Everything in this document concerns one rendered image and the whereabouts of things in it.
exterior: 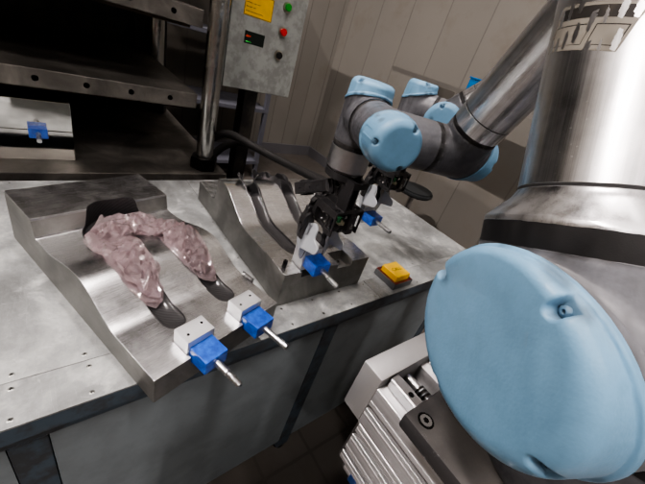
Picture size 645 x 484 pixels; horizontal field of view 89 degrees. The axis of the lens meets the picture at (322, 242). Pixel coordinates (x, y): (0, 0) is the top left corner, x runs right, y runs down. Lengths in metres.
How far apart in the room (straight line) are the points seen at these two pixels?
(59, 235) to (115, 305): 0.22
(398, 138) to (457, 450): 0.35
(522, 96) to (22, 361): 0.78
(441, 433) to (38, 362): 0.57
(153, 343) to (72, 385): 0.12
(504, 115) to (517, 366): 0.37
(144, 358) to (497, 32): 3.06
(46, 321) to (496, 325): 0.68
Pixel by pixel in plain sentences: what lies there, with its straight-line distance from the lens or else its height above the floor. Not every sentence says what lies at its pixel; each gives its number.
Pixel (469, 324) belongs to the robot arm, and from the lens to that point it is 0.20.
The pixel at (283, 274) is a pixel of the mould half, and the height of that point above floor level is 0.89.
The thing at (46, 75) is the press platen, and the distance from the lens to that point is 1.26.
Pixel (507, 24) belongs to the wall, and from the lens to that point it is 3.17.
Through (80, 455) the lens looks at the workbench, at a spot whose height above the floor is 0.56.
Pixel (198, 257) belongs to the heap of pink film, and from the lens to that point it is 0.69.
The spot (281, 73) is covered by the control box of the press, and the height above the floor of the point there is 1.16.
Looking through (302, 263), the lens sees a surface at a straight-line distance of 0.72.
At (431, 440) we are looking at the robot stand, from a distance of 0.37.
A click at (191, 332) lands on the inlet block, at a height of 0.88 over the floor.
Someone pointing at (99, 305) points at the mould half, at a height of 0.88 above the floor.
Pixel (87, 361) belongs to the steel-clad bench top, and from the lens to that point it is 0.66.
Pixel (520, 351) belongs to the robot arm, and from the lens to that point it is 0.18.
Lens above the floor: 1.31
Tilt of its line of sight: 30 degrees down
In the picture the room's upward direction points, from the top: 19 degrees clockwise
